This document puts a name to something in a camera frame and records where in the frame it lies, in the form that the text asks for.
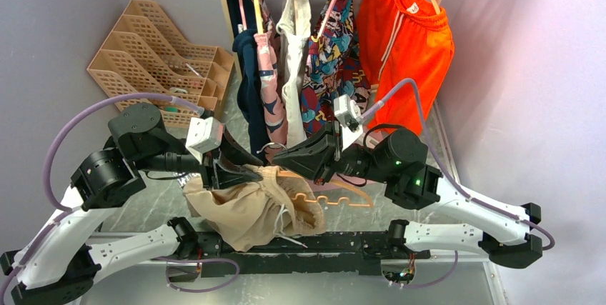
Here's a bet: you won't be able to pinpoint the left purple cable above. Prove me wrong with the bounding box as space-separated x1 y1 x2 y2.
0 92 207 305

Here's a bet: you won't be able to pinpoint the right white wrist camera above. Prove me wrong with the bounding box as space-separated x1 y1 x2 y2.
333 94 364 151

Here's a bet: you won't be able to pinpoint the beige plastic file organizer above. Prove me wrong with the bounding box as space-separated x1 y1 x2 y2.
87 0 234 117

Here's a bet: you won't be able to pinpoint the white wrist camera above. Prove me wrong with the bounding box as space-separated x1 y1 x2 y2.
333 94 364 151
185 117 224 155

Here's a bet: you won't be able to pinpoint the yellow hanger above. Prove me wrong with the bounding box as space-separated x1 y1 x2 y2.
252 0 264 34

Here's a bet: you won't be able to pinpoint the pack of coloured markers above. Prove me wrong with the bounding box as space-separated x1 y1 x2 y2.
177 173 200 189

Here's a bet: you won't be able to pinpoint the orange shorts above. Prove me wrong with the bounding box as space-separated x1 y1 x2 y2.
357 0 455 135

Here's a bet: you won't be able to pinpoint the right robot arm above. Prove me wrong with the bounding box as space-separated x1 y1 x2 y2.
273 122 544 269

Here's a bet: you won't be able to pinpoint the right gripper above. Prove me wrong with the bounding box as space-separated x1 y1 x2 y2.
272 120 393 186

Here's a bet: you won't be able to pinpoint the navy blue shorts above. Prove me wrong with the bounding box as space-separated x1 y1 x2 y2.
227 0 269 163

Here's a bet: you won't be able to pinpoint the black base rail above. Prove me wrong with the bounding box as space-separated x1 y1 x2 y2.
170 231 413 276

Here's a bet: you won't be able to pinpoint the colourful cartoon print shorts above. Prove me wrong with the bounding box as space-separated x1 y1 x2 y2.
300 0 371 137

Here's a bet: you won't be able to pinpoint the white shorts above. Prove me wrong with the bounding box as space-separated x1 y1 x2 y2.
277 0 312 148

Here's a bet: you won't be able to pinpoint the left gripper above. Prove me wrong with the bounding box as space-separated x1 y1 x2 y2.
136 122 264 189

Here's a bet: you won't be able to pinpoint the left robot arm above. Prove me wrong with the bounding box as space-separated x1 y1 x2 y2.
1 103 262 304

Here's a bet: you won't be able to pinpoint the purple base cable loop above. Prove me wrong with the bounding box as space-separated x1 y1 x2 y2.
164 256 242 294

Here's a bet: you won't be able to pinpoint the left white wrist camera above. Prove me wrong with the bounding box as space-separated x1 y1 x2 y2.
185 117 224 155

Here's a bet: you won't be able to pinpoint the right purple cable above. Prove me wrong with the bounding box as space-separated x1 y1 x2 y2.
360 77 557 289

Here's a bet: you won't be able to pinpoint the pink patterned shorts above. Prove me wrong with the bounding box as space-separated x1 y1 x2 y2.
252 0 288 162

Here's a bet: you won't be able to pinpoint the beige shorts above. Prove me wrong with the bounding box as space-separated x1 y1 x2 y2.
183 166 327 252

